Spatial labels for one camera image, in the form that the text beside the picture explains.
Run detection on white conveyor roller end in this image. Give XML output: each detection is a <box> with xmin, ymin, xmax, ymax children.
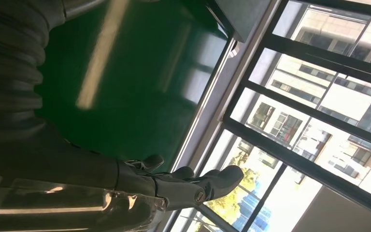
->
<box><xmin>228</xmin><ymin>41</ymin><xmax>240</xmax><ymax>58</ymax></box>

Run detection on blue glass building outside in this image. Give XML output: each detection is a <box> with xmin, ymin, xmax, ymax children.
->
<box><xmin>231</xmin><ymin>188</ymin><xmax>273</xmax><ymax>232</ymax></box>

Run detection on beige building outside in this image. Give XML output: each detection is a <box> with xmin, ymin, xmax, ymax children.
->
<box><xmin>236</xmin><ymin>0</ymin><xmax>371</xmax><ymax>196</ymax></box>

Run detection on white panel behind window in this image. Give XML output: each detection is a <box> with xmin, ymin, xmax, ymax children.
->
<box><xmin>291</xmin><ymin>187</ymin><xmax>371</xmax><ymax>232</ymax></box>

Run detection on silver conveyor side rail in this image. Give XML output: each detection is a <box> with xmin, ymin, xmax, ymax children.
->
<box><xmin>171</xmin><ymin>38</ymin><xmax>238</xmax><ymax>174</ymax></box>

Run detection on dark window frame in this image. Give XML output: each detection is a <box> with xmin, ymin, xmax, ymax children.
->
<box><xmin>162</xmin><ymin>0</ymin><xmax>371</xmax><ymax>232</ymax></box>

